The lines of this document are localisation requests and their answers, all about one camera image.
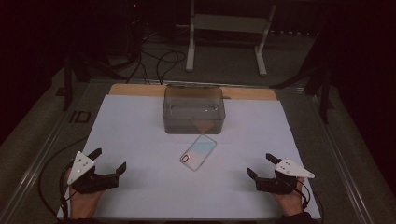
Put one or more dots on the person's right hand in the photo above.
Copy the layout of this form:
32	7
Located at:
292	203

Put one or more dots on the grey metal stand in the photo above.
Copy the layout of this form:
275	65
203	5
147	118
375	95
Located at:
229	23

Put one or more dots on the transparent grey storage box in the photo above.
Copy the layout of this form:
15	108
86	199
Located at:
193	109

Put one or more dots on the small black floor frame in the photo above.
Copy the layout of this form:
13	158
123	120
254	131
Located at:
81	116

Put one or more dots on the black stand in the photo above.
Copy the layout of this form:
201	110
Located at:
324	93
68	84

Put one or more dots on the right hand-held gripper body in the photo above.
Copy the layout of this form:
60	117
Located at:
277	185

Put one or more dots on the metal floor rail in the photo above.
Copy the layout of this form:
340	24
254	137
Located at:
31	174
342	155

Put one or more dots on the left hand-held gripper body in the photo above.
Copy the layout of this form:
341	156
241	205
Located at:
93	183

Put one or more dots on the person's left hand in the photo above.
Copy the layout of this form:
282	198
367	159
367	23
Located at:
82	203

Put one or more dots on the wooden table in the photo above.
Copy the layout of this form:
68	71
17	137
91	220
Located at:
134	89

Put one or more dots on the white table mat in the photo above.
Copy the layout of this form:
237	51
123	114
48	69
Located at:
149	186

